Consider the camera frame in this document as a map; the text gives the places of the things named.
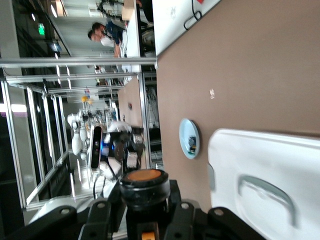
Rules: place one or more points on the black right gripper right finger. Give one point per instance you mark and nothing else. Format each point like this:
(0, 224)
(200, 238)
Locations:
(185, 222)

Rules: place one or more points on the left robotiq gripper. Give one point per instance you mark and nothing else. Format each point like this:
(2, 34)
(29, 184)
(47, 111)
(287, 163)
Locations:
(122, 150)

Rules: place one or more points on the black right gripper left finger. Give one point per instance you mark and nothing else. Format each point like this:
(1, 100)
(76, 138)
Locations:
(97, 220)

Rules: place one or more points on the orange push button switch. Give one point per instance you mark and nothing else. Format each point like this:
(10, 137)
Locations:
(143, 190)

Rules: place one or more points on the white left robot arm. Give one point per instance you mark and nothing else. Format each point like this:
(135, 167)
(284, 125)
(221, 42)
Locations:
(77, 142)

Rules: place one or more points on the brown background table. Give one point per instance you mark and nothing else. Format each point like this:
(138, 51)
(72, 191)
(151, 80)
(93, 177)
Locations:
(128, 92)

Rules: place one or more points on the light blue round plate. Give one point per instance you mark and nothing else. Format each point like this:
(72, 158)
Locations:
(186, 132)

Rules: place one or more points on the small white paper scrap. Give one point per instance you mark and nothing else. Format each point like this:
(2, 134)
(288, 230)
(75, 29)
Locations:
(212, 93)

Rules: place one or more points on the person in white shirt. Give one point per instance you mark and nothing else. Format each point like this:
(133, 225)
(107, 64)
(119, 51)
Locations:
(106, 42)

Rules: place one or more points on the person in blue shirt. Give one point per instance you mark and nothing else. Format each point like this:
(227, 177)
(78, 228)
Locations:
(113, 28)

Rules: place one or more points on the green exit sign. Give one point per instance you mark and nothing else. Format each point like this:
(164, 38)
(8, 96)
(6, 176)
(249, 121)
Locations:
(41, 29)

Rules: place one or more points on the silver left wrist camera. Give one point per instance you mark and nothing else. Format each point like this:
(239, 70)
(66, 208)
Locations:
(96, 147)

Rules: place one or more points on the aluminium frame post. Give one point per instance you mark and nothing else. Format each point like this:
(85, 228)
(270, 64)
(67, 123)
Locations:
(75, 62)

